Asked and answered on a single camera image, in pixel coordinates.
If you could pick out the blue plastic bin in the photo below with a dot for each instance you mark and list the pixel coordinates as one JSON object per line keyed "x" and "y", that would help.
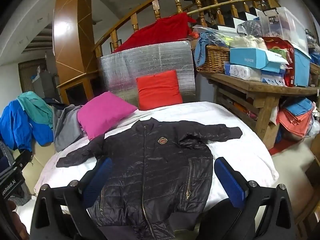
{"x": 302, "y": 68}

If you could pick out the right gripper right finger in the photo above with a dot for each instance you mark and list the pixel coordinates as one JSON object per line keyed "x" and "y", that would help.
{"x": 250, "y": 211}

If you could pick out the stack of folded cloths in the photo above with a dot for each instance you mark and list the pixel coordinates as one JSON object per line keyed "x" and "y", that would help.
{"x": 295, "y": 115}

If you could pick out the white bed blanket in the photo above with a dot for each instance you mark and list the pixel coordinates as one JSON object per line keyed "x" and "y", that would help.
{"x": 248, "y": 155}

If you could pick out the teal shirt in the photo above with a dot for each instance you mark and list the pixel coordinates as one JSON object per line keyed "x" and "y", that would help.
{"x": 36, "y": 108}

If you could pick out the grey garment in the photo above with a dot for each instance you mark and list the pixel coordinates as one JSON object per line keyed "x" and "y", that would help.
{"x": 66, "y": 128}

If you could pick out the beige sofa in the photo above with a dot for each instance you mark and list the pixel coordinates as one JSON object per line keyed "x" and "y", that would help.
{"x": 41, "y": 155}

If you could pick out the wooden stair railing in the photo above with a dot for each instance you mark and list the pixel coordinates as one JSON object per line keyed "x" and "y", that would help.
{"x": 206, "y": 12}

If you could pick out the blue cardboard box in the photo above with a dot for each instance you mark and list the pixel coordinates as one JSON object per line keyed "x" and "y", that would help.
{"x": 250, "y": 57}

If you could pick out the red pillow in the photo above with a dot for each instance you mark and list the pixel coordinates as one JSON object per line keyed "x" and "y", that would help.
{"x": 158, "y": 90}

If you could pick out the wicker basket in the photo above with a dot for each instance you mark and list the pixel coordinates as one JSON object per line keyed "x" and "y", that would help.
{"x": 215, "y": 58}

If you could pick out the red snack bag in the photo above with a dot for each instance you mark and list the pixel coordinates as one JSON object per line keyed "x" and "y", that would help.
{"x": 286, "y": 50}

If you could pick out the blue jacket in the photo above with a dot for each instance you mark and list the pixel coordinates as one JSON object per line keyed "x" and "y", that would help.
{"x": 18, "y": 130}

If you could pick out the white tissue pack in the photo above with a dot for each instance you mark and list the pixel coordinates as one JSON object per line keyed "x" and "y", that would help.
{"x": 242, "y": 72}

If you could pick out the blue cloth in basket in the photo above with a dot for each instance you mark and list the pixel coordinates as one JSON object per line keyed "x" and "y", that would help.
{"x": 206, "y": 39}

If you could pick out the pink pillow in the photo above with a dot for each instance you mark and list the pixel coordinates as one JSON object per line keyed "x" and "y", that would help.
{"x": 102, "y": 113}

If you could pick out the silver foil headboard panel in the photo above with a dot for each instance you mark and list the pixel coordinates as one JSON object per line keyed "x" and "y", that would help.
{"x": 121, "y": 69}

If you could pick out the black quilted jacket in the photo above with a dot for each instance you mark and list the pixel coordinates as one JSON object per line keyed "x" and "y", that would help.
{"x": 159, "y": 168}

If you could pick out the red cloth on railing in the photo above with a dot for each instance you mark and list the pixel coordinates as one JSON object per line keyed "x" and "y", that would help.
{"x": 168, "y": 29}

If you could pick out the clear plastic storage bin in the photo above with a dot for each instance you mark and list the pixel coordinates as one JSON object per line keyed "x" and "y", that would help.
{"x": 280, "y": 22}

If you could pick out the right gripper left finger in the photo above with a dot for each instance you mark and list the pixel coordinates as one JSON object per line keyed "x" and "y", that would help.
{"x": 61, "y": 212}

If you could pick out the wooden side table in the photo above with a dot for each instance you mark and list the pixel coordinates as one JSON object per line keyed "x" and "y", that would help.
{"x": 253, "y": 102}

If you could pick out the wooden curved column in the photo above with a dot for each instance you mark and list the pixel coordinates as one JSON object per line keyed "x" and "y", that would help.
{"x": 73, "y": 42}

